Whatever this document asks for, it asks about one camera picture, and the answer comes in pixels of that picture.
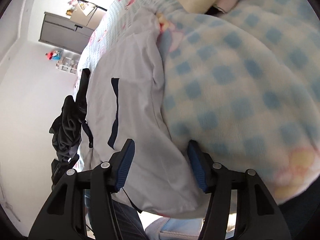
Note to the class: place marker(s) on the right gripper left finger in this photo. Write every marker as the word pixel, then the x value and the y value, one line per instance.
pixel 120 165

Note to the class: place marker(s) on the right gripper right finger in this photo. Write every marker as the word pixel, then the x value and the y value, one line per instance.
pixel 200 165

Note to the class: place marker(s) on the white shirt navy trim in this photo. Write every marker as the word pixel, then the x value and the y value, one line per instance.
pixel 124 98

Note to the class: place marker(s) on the black clothes pile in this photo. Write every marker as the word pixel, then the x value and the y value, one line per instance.
pixel 67 127

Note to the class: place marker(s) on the light blue towel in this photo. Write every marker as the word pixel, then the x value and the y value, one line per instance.
pixel 176 229

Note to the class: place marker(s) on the Hello Kitty checkered blanket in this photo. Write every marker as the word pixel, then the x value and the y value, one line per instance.
pixel 244 85

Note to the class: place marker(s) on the white small shelf rack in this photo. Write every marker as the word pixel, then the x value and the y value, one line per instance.
pixel 68 65

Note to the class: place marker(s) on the red blue toy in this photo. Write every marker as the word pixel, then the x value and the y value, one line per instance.
pixel 54 55

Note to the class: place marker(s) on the grey cabinet door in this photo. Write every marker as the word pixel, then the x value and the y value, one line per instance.
pixel 63 33

